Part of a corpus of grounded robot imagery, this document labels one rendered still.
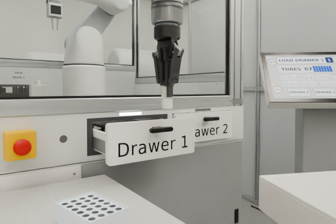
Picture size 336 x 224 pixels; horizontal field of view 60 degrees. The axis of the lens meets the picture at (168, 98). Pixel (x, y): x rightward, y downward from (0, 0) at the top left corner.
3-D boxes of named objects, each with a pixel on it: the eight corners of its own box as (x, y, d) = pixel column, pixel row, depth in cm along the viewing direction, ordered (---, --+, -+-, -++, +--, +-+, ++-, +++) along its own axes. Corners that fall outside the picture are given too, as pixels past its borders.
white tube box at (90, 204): (129, 227, 54) (129, 207, 54) (89, 244, 48) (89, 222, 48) (92, 208, 63) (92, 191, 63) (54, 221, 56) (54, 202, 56)
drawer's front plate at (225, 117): (232, 137, 120) (232, 110, 120) (175, 145, 104) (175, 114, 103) (228, 136, 122) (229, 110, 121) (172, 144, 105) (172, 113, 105)
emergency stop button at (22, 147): (32, 155, 71) (31, 138, 71) (13, 157, 69) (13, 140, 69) (29, 152, 74) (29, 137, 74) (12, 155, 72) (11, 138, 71)
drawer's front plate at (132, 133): (194, 152, 91) (194, 117, 91) (108, 166, 75) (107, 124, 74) (191, 151, 93) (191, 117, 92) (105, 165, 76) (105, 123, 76)
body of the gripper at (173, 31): (186, 24, 81) (186, 58, 82) (169, 29, 88) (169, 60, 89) (164, 21, 77) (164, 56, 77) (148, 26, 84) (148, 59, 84)
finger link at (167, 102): (171, 85, 84) (172, 85, 83) (171, 109, 84) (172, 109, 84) (162, 85, 82) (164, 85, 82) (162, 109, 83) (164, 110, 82)
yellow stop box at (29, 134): (37, 158, 74) (37, 130, 74) (5, 163, 70) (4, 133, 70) (33, 155, 78) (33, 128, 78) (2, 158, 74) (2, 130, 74)
